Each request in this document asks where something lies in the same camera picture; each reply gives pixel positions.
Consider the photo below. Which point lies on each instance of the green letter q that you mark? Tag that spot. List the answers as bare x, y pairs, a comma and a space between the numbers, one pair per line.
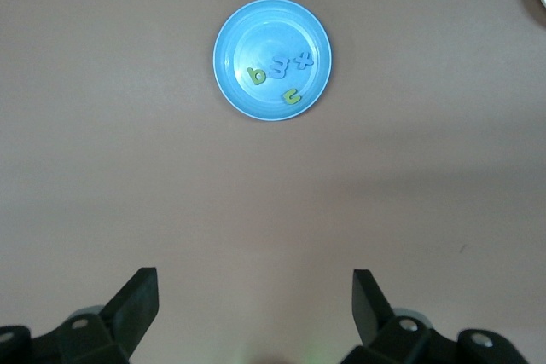
251, 71

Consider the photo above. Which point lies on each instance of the blue letter m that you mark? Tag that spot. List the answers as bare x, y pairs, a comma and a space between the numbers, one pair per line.
280, 67

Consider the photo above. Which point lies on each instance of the blue plate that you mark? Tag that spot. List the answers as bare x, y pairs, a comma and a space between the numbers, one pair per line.
256, 31

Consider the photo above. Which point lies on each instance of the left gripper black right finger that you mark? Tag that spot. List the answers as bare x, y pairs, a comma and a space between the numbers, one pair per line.
396, 342

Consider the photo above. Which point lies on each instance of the green letter n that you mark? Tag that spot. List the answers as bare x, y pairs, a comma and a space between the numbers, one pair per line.
288, 93

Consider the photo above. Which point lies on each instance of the blue letter x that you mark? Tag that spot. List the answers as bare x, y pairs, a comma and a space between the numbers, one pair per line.
304, 61

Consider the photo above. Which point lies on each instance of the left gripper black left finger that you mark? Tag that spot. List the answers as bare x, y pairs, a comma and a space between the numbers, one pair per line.
85, 338

